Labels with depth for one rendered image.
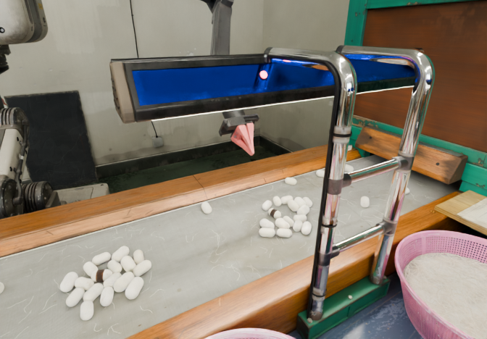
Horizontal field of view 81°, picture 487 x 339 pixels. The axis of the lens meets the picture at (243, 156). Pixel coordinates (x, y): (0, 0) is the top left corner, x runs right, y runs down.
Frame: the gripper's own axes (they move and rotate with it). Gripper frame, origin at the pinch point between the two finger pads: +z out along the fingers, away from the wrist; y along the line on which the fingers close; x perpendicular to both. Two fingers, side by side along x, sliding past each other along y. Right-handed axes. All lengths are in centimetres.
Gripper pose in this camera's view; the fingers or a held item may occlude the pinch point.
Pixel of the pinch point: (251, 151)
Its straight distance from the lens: 73.7
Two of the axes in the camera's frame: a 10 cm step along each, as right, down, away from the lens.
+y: 8.7, -2.1, 4.4
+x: -3.0, 4.8, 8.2
